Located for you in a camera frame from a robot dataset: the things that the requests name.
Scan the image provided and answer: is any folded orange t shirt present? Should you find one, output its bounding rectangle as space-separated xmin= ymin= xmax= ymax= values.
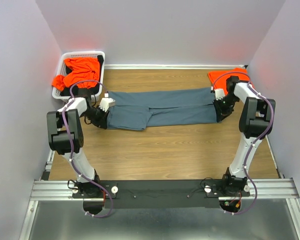
xmin=208 ymin=68 xmax=250 ymax=94

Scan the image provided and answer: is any white plastic laundry basket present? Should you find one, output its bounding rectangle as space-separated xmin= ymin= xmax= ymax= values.
xmin=52 ymin=50 xmax=106 ymax=102

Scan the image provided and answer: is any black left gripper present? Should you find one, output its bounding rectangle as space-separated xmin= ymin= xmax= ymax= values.
xmin=81 ymin=105 xmax=110 ymax=129

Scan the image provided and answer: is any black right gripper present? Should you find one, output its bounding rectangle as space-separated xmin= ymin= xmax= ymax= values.
xmin=211 ymin=94 xmax=239 ymax=123

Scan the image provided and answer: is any blue grey t shirt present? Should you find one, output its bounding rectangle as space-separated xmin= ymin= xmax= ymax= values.
xmin=107 ymin=88 xmax=217 ymax=131

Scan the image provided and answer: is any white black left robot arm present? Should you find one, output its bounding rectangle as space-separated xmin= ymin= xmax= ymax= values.
xmin=46 ymin=93 xmax=116 ymax=198

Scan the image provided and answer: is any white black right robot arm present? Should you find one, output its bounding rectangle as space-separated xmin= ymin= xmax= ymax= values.
xmin=211 ymin=75 xmax=276 ymax=196

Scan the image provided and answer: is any aluminium extrusion rail frame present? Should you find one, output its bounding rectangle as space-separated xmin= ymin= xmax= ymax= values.
xmin=19 ymin=64 xmax=300 ymax=240

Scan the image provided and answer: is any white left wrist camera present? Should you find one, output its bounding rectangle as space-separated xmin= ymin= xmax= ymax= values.
xmin=99 ymin=92 xmax=116 ymax=112

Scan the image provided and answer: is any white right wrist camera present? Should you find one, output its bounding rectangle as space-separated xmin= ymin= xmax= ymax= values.
xmin=210 ymin=86 xmax=225 ymax=101

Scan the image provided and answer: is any black t shirt in basket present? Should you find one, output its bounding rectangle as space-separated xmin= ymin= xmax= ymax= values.
xmin=60 ymin=55 xmax=104 ymax=97

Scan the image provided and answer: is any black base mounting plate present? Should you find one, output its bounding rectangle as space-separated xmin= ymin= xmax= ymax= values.
xmin=72 ymin=179 xmax=251 ymax=216

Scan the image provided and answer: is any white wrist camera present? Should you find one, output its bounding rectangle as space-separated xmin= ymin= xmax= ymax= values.
xmin=99 ymin=92 xmax=116 ymax=112
xmin=210 ymin=86 xmax=225 ymax=101

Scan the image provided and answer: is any crumpled orange t shirt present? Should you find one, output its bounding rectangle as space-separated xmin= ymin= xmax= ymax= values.
xmin=51 ymin=57 xmax=101 ymax=92

